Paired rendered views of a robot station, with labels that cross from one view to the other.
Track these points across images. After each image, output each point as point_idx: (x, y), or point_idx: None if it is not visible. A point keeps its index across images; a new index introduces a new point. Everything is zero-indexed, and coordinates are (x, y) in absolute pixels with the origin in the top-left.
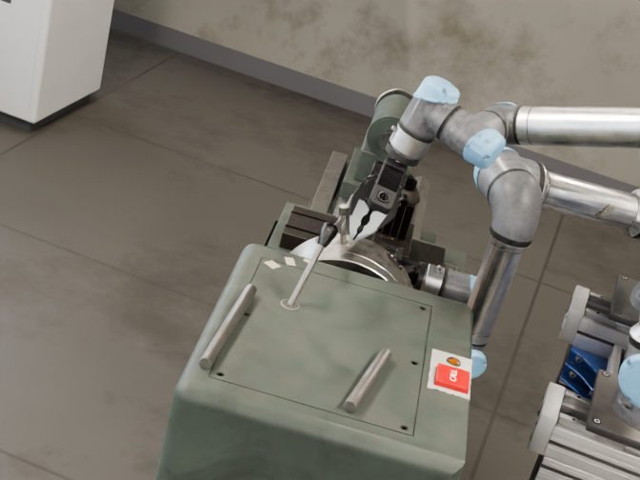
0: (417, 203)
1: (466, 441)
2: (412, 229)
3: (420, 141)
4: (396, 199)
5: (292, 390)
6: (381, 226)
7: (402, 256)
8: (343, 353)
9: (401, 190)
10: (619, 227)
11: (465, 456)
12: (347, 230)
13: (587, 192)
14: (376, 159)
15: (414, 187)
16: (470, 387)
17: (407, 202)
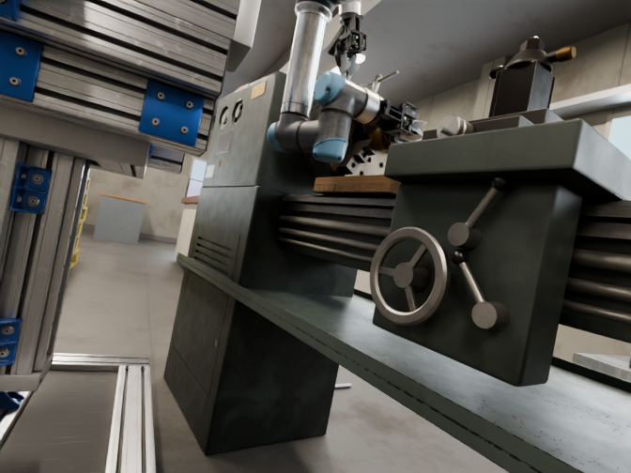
0: (509, 65)
1: (223, 98)
2: (529, 111)
3: (350, 7)
4: (337, 44)
5: None
6: (337, 64)
7: (402, 108)
8: None
9: (339, 38)
10: None
11: (220, 99)
12: (371, 88)
13: None
14: (365, 35)
15: (524, 49)
16: (238, 88)
17: (490, 69)
